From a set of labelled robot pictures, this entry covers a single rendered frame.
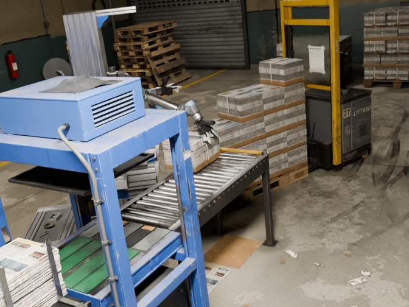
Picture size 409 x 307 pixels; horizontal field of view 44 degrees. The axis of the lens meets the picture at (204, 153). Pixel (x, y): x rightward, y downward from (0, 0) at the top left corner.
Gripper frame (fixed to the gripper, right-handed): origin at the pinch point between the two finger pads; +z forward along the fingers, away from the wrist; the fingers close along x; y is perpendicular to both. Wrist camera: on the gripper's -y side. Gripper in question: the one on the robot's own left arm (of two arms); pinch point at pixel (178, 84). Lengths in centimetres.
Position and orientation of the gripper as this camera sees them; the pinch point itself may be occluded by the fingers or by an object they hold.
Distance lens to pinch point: 493.3
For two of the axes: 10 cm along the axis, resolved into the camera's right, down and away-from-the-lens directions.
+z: 8.6, -2.5, 4.5
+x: 5.1, 3.6, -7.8
